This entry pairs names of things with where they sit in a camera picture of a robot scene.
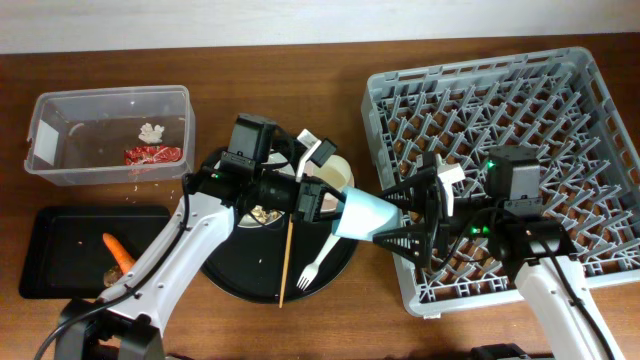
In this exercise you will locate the white plastic fork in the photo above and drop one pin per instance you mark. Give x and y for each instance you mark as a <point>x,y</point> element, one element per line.
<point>310,272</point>

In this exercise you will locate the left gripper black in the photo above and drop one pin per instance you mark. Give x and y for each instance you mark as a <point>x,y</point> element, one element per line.
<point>309,202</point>

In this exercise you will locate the brown food chunk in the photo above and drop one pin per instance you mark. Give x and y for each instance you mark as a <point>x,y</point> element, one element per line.
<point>112,276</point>

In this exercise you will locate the crumpled white tissue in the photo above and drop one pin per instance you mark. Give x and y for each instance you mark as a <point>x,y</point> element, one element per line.
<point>151,134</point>

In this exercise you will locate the cream cup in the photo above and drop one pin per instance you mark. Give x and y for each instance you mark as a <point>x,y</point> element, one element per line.
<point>336,171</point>

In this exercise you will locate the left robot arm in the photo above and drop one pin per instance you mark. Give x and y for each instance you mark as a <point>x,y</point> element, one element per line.
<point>127,320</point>

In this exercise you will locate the grey dishwasher rack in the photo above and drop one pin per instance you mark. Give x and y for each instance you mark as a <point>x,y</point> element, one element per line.
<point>554,102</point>

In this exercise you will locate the clear plastic bin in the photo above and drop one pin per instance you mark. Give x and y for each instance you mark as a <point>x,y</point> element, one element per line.
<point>79,137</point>

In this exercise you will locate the wooden chopstick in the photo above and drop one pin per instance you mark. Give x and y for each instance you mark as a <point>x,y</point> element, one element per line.
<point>286,261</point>

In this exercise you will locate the grey plate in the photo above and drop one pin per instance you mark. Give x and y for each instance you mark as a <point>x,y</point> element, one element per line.
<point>274,158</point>

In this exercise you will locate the blue cup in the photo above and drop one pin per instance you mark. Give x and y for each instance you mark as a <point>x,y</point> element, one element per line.
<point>364,215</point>

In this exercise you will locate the orange carrot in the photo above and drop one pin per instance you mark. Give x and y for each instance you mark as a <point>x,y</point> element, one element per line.
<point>122,257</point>

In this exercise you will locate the red snack wrapper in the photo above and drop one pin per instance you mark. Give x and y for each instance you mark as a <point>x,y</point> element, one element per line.
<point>155,154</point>

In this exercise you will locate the pink saucer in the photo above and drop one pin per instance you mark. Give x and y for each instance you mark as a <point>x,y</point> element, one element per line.
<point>329,202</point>

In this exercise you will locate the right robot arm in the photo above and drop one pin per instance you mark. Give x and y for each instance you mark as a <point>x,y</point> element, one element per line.
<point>536,252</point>

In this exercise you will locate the round black tray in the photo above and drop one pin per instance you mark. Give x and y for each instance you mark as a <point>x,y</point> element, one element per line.
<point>249,264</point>

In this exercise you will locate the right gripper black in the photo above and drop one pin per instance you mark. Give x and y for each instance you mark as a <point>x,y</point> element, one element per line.
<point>435,227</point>

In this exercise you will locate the black rectangular tray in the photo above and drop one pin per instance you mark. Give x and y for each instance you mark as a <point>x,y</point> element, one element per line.
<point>67,257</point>

